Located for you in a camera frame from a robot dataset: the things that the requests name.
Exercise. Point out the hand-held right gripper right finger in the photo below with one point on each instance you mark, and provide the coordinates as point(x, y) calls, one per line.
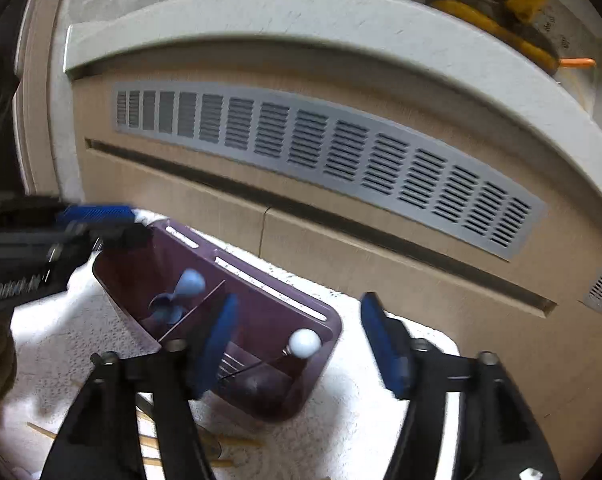
point(381, 345)

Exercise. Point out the blue plastic spoon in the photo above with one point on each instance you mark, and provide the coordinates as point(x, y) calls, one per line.
point(188, 282)

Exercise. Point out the white stone windowsill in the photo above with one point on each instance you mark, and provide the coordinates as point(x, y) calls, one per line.
point(281, 15)

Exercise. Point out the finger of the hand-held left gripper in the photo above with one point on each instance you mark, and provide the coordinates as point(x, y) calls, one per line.
point(96, 214)
point(123, 237)

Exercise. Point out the long grey vent grille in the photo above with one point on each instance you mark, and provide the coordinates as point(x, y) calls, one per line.
point(331, 145)

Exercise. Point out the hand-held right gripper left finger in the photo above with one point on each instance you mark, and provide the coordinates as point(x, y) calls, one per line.
point(216, 345)

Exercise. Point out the yellow-rimmed round tool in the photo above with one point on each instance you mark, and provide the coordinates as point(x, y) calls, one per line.
point(486, 17)

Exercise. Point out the white lace tablecloth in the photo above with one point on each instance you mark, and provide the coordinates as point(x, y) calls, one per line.
point(361, 425)

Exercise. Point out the purple plastic utensil holder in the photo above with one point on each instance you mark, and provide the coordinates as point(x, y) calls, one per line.
point(276, 305)

